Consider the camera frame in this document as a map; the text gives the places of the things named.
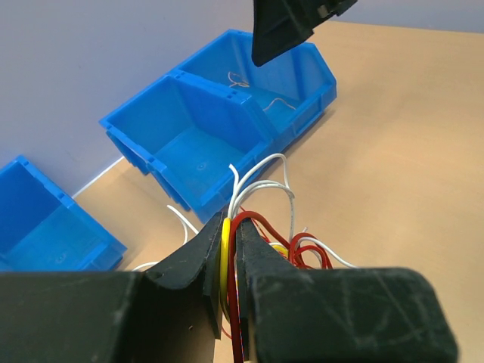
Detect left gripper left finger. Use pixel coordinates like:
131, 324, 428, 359
1, 213, 225, 362

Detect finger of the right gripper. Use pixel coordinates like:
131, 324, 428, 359
252, 0, 356, 67

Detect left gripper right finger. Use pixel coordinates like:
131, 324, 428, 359
236, 221, 458, 362

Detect white wires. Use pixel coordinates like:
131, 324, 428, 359
132, 153, 358, 273

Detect right blue bin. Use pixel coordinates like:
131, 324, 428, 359
177, 29, 337, 152

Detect middle blue bin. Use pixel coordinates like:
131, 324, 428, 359
100, 73, 276, 223

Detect small blue bin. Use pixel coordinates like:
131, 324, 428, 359
1, 156, 127, 271

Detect wires in right bin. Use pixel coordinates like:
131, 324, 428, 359
226, 71, 298, 113

